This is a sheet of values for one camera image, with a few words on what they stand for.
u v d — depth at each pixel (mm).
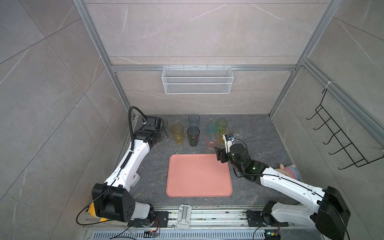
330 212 390
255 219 729
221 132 1009
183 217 727
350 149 643
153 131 607
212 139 998
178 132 939
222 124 1044
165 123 662
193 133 917
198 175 884
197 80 1000
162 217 734
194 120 980
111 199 429
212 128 1009
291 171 834
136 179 833
